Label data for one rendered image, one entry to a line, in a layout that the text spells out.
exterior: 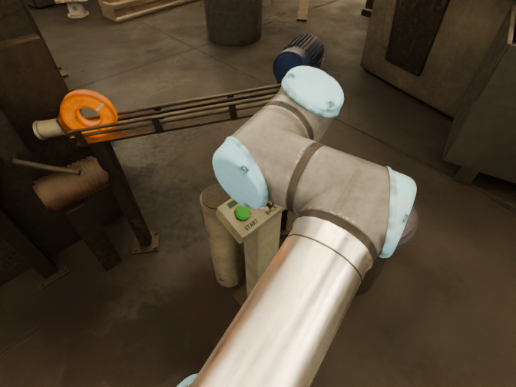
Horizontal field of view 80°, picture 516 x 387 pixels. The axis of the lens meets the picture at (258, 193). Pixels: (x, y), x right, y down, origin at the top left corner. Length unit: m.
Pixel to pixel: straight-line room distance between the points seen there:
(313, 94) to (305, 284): 0.25
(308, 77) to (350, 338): 1.08
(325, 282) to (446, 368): 1.18
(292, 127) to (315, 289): 0.20
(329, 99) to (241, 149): 0.15
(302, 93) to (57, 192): 0.95
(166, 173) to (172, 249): 0.54
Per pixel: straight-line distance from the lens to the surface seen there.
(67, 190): 1.20
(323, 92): 0.44
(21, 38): 1.30
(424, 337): 1.45
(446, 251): 1.71
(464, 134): 1.91
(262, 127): 0.38
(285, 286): 0.28
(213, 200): 0.97
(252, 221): 0.82
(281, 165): 0.34
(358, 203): 0.31
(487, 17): 2.42
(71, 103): 1.10
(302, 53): 2.47
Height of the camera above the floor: 1.24
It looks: 47 degrees down
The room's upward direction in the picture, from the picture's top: straight up
